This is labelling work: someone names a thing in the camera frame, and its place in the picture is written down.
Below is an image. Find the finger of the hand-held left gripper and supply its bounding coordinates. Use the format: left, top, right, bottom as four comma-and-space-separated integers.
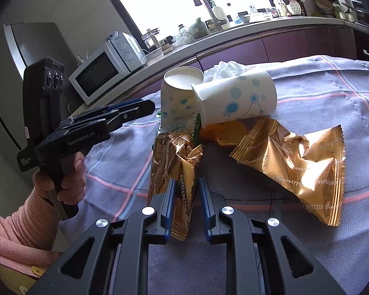
70, 100, 156, 133
80, 97, 146, 117

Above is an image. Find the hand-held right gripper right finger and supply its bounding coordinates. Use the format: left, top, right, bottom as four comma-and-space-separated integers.
198, 177, 346, 295

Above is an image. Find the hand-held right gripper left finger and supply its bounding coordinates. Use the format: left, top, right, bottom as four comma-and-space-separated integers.
28, 177, 177, 295

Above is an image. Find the narrow gold foil wrapper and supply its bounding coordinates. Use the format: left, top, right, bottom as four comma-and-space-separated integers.
147, 131, 205, 242

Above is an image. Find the person's pink sleeved left forearm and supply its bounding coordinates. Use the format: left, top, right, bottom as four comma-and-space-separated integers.
0, 187, 62, 279

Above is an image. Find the person's left hand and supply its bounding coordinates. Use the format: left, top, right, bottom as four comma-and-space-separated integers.
33, 152, 87, 206

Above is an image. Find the white microwave oven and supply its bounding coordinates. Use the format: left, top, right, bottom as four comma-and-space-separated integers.
68, 32, 147, 106

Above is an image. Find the green clear plastic wrapper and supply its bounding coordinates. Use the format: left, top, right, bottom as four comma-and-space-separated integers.
156, 111, 204, 144

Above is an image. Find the upright dotted paper cup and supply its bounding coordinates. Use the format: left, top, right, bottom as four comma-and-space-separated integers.
159, 66, 205, 133

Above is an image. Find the clear plastic food container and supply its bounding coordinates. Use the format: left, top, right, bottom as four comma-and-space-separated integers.
143, 49, 165, 65

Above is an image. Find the bowl-shaped orange peel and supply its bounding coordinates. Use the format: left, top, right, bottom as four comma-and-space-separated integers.
199, 121, 250, 147

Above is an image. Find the silver refrigerator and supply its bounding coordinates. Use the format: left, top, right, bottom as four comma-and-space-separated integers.
0, 22, 79, 160

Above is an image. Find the glass coffee pot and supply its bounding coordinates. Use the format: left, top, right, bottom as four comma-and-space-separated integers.
141, 27, 161, 49

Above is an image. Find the clear plastic bag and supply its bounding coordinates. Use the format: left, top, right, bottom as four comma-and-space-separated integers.
172, 29, 193, 48

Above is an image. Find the wide gold foil wrapper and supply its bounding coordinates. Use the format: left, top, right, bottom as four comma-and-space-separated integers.
229, 118, 347, 228

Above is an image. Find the crumpled white tissue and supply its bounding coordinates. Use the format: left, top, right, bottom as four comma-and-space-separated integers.
204, 60, 250, 82

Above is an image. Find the tipped dotted paper cup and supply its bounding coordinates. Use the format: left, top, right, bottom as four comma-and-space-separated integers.
191, 69, 278, 128

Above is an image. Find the kitchen window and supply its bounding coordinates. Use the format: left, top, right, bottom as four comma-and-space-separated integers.
101, 0, 284, 39

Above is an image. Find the white pump soap bottle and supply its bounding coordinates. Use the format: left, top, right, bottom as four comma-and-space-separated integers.
210, 0, 227, 23

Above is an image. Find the purple kitchen cabinet counter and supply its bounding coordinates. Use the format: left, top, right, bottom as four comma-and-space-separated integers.
67, 15, 369, 123

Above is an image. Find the person's yellow buttoned garment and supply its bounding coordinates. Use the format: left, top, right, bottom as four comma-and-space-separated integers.
0, 256, 50, 295

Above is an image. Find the white perforated utensil holder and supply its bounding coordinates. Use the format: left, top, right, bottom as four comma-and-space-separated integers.
288, 0, 307, 15

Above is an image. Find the colander with dishes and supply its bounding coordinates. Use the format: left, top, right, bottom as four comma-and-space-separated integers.
314, 0, 336, 16

